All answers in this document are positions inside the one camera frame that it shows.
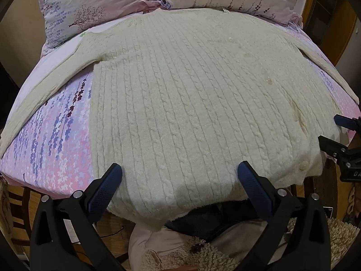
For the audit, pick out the floral pink bed sheet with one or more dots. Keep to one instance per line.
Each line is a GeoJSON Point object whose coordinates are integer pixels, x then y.
{"type": "Point", "coordinates": [56, 146]}

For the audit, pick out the person's dark blue clothing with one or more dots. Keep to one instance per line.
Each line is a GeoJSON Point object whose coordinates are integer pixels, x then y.
{"type": "Point", "coordinates": [203, 217]}

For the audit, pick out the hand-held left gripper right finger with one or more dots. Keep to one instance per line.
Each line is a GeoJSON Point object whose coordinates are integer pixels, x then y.
{"type": "Point", "coordinates": [253, 187]}

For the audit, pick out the dark wooden chair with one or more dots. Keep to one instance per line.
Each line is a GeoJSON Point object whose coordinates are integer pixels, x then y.
{"type": "Point", "coordinates": [19, 214]}

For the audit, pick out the person's beige fleece jacket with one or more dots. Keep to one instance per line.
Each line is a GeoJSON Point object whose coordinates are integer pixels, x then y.
{"type": "Point", "coordinates": [174, 248]}

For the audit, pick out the wooden headboard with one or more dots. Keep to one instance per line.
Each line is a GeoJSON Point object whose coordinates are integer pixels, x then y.
{"type": "Point", "coordinates": [335, 11]}

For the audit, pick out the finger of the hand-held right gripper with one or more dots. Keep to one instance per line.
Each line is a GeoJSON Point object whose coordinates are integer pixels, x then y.
{"type": "Point", "coordinates": [348, 122]}
{"type": "Point", "coordinates": [330, 145]}

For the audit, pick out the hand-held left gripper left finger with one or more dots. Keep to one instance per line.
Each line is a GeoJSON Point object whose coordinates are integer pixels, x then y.
{"type": "Point", "coordinates": [103, 187]}

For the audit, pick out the beige shaggy rug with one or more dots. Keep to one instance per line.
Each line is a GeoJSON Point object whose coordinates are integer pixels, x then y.
{"type": "Point", "coordinates": [342, 240]}

